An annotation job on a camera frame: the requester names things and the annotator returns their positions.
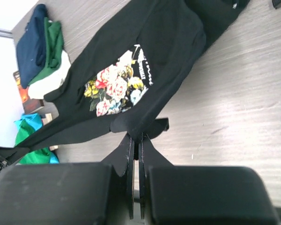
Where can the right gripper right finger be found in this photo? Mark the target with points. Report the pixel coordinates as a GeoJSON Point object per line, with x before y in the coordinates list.
{"type": "Point", "coordinates": [200, 195]}

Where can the navy blue folded shirt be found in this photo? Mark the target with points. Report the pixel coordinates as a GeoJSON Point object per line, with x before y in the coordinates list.
{"type": "Point", "coordinates": [31, 48]}

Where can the turquoise shirt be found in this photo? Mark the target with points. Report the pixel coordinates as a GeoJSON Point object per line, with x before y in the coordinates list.
{"type": "Point", "coordinates": [27, 125]}

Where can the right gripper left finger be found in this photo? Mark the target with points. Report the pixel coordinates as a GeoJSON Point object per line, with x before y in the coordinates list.
{"type": "Point", "coordinates": [93, 193]}

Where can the dark green folded shirt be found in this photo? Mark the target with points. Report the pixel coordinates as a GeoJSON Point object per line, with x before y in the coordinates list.
{"type": "Point", "coordinates": [54, 46]}

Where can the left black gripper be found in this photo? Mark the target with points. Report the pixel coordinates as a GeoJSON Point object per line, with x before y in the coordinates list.
{"type": "Point", "coordinates": [10, 156]}

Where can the white folded shirt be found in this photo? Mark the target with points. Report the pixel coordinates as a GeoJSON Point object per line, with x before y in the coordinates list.
{"type": "Point", "coordinates": [52, 82]}

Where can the black t shirt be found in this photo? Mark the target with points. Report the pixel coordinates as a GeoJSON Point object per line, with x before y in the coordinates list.
{"type": "Point", "coordinates": [132, 67]}

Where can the brown picture book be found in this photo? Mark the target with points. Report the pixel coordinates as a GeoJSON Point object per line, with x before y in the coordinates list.
{"type": "Point", "coordinates": [29, 105]}

